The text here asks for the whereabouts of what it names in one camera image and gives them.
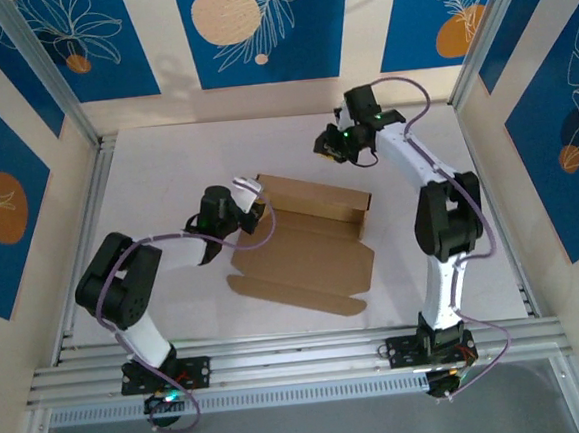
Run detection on brown cardboard box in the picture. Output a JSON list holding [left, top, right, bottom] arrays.
[[218, 164, 382, 327]]

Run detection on blue flower print wall panel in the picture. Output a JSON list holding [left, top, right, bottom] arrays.
[[0, 0, 68, 144], [15, 0, 163, 109], [472, 0, 579, 96]]

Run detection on blue panel with beige circle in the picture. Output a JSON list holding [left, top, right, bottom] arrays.
[[173, 0, 358, 93]]

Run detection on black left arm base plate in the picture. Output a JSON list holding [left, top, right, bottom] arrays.
[[118, 355, 214, 396]]

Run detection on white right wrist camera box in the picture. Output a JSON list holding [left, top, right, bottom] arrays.
[[334, 101, 357, 133]]

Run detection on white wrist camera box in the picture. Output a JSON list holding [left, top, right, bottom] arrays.
[[230, 174, 266, 215], [334, 101, 357, 133]]

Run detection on aluminium side rail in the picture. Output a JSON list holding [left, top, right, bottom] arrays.
[[35, 133, 136, 366], [453, 100, 542, 324]]

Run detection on aluminium frame cross rail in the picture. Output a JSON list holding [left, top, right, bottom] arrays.
[[21, 310, 576, 412]]

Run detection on grey slotted cable duct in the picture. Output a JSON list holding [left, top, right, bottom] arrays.
[[45, 371, 433, 428]]

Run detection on grey metal panel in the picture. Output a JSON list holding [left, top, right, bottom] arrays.
[[32, 354, 579, 433]]

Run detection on aluminium frame post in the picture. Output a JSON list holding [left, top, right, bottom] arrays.
[[0, 0, 104, 155], [441, 0, 578, 113]]

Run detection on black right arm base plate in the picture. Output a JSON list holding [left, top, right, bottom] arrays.
[[384, 329, 479, 370]]

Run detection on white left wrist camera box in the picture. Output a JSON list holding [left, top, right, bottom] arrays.
[[230, 174, 266, 215]]

